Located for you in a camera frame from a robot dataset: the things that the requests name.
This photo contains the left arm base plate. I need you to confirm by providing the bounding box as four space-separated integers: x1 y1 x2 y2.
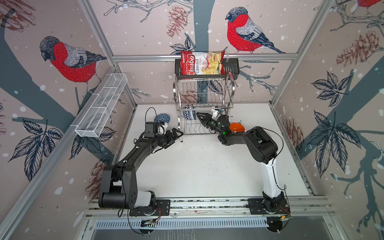
129 200 171 217

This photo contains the stainless steel dish rack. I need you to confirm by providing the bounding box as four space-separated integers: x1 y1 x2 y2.
173 73 235 135

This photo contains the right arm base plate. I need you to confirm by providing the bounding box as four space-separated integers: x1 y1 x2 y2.
247 198 291 215

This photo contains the red cassava chips bag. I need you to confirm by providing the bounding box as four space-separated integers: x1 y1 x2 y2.
181 51 225 75

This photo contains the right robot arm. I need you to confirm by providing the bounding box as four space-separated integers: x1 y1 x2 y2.
196 113 290 214

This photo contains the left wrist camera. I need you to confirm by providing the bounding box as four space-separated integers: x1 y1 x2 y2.
144 122 160 138

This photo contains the white wire mesh shelf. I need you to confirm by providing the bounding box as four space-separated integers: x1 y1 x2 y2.
75 73 128 138

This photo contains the red patterned bowl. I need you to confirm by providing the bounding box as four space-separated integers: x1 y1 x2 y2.
183 111 194 121

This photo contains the black wall basket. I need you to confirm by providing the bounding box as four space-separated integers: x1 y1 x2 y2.
175 58 240 80

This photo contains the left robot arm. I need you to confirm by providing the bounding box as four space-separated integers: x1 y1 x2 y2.
98 128 184 209

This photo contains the aluminium front rail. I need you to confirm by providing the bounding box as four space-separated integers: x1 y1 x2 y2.
85 195 334 220

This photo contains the dark blue patterned bowl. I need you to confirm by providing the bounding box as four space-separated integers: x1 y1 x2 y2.
154 113 171 124

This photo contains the orange plastic bowl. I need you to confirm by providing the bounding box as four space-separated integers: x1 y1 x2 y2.
230 123 246 133

